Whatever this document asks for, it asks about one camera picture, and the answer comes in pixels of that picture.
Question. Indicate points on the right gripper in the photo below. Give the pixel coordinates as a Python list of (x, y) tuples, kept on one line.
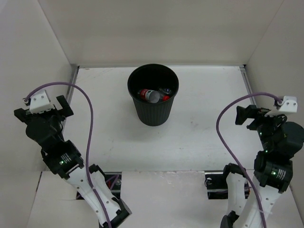
[(251, 111)]

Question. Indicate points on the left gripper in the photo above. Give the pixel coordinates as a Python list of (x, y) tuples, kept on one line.
[(62, 107)]

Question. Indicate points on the clear bottle blue label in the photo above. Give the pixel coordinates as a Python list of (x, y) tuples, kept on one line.
[(166, 91)]

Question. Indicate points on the clear bottle red label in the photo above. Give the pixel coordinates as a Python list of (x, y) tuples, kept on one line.
[(153, 96)]

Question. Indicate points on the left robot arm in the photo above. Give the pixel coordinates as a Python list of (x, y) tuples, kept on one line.
[(44, 126)]

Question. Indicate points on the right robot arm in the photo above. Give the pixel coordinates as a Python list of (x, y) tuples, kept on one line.
[(250, 201)]

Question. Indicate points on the black plastic waste bin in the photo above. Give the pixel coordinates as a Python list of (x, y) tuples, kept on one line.
[(152, 76)]

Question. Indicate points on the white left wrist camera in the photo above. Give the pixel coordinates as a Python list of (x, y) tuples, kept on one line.
[(39, 103)]

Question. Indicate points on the left aluminium rail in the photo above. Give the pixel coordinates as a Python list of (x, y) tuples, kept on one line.
[(70, 89)]

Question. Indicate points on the aluminium rail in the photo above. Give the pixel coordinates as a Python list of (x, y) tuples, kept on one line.
[(246, 82), (70, 89)]

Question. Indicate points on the right aluminium rail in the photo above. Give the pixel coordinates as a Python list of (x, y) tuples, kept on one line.
[(246, 82)]

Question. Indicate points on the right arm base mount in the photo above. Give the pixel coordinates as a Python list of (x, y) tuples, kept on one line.
[(216, 185)]

